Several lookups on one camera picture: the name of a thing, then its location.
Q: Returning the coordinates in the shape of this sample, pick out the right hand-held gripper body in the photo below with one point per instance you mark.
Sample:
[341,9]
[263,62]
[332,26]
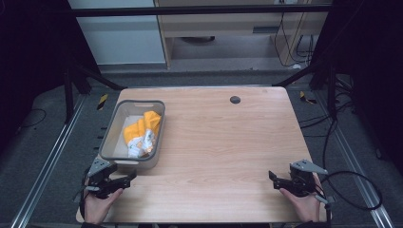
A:
[303,177]

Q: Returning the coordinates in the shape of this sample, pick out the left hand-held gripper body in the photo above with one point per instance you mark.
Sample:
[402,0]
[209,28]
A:
[99,168]

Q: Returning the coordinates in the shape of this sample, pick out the grey plastic basket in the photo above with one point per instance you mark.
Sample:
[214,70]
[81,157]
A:
[111,148]

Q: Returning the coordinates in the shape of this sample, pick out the yellow and white cloth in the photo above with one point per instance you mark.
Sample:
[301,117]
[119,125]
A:
[142,126]

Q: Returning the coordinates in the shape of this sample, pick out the person's left hand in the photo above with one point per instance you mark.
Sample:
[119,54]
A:
[98,207]

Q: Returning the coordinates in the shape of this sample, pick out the person's right hand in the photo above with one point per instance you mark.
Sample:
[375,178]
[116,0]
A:
[304,205]

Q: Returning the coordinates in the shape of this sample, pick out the black and yellow tape strip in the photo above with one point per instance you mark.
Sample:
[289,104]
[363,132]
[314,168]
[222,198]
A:
[102,102]
[304,97]

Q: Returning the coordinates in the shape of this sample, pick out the black metal stand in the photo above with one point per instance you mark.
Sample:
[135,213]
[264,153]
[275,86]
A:
[68,95]
[332,91]

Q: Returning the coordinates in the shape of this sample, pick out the dark round table grommet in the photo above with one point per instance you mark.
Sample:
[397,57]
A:
[235,100]

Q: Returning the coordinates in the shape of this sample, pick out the white cabinet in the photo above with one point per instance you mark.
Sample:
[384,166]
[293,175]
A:
[123,41]

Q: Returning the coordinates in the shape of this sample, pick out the dark curtain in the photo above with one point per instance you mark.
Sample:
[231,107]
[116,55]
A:
[377,63]
[31,47]

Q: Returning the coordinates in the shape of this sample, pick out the light wooden desk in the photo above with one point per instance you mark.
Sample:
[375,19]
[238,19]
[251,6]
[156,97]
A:
[221,25]

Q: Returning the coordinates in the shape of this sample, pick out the metal floor rail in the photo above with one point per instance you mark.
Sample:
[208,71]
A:
[47,164]
[355,164]

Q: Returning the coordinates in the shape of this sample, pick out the black horizontal frame bar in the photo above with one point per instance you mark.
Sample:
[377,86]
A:
[190,11]

